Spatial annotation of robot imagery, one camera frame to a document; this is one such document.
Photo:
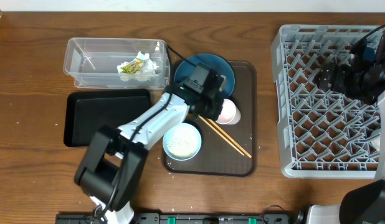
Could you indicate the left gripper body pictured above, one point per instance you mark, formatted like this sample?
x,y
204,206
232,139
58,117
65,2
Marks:
x,y
212,105

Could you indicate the yellow snack wrapper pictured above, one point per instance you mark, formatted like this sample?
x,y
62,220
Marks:
x,y
132,67

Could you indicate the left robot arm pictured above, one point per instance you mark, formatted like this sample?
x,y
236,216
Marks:
x,y
112,166

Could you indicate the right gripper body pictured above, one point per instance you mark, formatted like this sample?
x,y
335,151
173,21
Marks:
x,y
350,83

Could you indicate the clear plastic bin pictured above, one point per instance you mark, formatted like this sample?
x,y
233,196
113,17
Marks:
x,y
92,62

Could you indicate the dark blue plate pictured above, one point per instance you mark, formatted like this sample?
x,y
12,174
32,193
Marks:
x,y
215,62

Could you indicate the white napkin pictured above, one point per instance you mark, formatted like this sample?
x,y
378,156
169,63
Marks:
x,y
144,74

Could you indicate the light blue bowl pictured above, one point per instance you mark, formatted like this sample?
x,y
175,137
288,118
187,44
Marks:
x,y
182,142

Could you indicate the black rectangular tray bin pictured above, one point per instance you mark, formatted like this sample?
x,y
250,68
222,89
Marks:
x,y
87,111

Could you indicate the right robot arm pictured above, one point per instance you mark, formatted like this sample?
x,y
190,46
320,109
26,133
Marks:
x,y
365,204

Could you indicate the grey dishwasher rack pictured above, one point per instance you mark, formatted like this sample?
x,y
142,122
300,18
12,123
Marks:
x,y
321,134

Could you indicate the wooden chopstick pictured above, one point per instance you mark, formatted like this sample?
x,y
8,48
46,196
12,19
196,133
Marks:
x,y
229,137
221,135

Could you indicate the brown serving tray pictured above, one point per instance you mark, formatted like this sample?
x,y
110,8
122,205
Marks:
x,y
216,156

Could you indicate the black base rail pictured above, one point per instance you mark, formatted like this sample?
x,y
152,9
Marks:
x,y
155,218

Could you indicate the pink-inside paper cup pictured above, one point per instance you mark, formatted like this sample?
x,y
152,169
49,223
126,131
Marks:
x,y
230,113

